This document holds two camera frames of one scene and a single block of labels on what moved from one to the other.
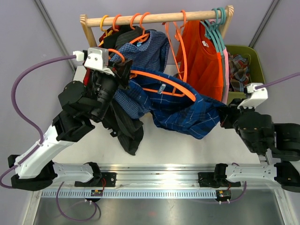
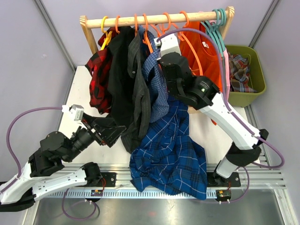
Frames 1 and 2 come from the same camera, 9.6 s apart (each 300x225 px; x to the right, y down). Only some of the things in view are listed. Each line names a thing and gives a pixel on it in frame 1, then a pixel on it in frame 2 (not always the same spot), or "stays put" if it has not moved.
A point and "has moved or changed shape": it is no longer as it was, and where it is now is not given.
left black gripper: [122, 71] to [110, 136]
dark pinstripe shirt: [129, 130] to [139, 123]
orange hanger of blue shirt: [160, 78] to [156, 30]
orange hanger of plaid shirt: [178, 35] has moved or changed shape
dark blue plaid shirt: [176, 105] to [167, 157]
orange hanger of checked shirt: [143, 37] to [146, 40]
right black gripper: [227, 111] to [159, 62]
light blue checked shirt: [150, 50] to [153, 74]
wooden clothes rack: [89, 23] stays put
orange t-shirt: [204, 65] stays put
